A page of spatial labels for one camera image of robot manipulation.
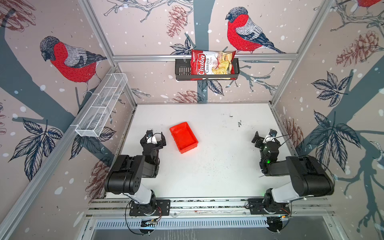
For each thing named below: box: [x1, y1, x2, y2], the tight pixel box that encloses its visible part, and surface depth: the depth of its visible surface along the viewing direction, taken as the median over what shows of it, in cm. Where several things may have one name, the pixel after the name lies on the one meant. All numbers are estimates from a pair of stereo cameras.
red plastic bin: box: [169, 122, 199, 154], surface depth 100 cm
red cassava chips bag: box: [190, 49, 236, 81], surface depth 90 cm
